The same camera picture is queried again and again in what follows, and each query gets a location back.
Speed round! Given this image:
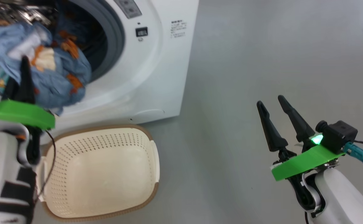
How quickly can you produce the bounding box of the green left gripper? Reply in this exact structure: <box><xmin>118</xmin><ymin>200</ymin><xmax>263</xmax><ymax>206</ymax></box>
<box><xmin>0</xmin><ymin>56</ymin><xmax>56</xmax><ymax>130</ymax></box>

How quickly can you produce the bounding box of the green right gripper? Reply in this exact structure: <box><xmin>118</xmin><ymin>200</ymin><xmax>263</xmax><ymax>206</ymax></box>
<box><xmin>256</xmin><ymin>95</ymin><xmax>346</xmax><ymax>181</ymax></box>

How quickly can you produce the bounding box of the blue garment with white patches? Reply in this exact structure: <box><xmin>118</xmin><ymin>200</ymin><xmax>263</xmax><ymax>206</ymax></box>
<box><xmin>0</xmin><ymin>22</ymin><xmax>92</xmax><ymax>115</ymax></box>

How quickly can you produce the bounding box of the grey rubber door gasket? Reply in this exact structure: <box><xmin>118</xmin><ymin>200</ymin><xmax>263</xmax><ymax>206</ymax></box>
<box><xmin>69</xmin><ymin>0</ymin><xmax>126</xmax><ymax>82</ymax></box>

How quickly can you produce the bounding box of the cream perforated laundry basket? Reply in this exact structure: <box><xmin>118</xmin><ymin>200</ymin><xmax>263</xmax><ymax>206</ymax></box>
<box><xmin>37</xmin><ymin>124</ymin><xmax>161</xmax><ymax>222</ymax></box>

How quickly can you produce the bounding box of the white front-loading washing machine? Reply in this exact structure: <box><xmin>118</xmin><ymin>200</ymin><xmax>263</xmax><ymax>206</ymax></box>
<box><xmin>0</xmin><ymin>0</ymin><xmax>200</xmax><ymax>145</ymax></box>

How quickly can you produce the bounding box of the steel perforated washer drum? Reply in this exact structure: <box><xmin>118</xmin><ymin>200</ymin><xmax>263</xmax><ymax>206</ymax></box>
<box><xmin>0</xmin><ymin>0</ymin><xmax>59</xmax><ymax>27</ymax></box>

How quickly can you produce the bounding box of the round white filter cover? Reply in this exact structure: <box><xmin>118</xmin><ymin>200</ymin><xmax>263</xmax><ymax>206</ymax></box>
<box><xmin>131</xmin><ymin>109</ymin><xmax>166</xmax><ymax>122</ymax></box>

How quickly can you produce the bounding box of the grey warning sticker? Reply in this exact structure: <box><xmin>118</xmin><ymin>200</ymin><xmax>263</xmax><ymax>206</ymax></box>
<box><xmin>113</xmin><ymin>0</ymin><xmax>143</xmax><ymax>19</ymax></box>

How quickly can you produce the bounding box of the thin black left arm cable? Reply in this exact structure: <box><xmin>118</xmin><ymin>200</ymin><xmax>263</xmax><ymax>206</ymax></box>
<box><xmin>35</xmin><ymin>129</ymin><xmax>57</xmax><ymax>203</ymax></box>

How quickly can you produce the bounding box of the teal right camera cable connector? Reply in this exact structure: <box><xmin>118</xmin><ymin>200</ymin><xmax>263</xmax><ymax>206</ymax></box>
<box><xmin>343</xmin><ymin>142</ymin><xmax>363</xmax><ymax>168</ymax></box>

